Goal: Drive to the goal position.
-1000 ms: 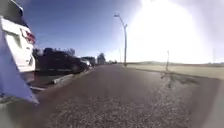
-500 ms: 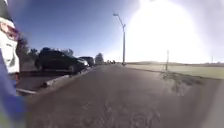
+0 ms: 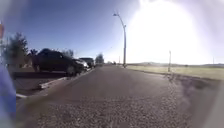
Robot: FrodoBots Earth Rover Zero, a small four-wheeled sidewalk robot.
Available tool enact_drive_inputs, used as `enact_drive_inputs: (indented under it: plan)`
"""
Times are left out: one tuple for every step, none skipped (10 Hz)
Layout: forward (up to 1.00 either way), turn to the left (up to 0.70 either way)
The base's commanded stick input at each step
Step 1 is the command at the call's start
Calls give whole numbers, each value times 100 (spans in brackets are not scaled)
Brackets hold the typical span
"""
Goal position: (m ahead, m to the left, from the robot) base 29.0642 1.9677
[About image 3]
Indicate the tree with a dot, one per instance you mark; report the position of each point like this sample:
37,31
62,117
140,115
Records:
15,50
99,59

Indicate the street lamp pole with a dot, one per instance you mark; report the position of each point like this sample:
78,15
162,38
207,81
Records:
124,43

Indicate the vehicle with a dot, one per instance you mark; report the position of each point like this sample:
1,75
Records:
87,61

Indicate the grey asphalt path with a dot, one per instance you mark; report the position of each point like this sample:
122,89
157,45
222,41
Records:
113,90

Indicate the dark car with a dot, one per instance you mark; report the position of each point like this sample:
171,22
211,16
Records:
55,61

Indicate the pale kerb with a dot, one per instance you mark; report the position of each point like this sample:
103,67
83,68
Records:
50,83

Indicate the dry grass field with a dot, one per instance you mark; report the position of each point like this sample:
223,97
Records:
196,71

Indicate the thin post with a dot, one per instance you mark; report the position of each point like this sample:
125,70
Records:
169,61

